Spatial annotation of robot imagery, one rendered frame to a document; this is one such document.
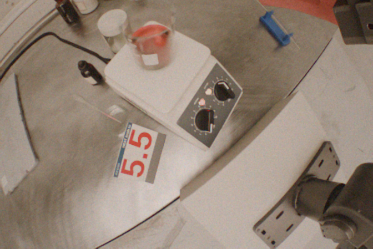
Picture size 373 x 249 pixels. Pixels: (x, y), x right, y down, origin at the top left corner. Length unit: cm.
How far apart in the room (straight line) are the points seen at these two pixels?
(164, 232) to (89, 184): 16
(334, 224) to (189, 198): 18
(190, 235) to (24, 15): 72
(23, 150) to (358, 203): 56
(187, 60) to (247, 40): 21
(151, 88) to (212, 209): 18
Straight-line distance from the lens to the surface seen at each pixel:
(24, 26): 65
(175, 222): 32
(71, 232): 42
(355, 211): 19
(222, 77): 27
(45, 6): 63
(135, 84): 23
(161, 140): 29
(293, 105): 29
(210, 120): 23
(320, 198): 25
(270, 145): 25
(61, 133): 38
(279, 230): 30
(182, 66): 23
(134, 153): 27
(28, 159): 45
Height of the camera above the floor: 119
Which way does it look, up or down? 75 degrees down
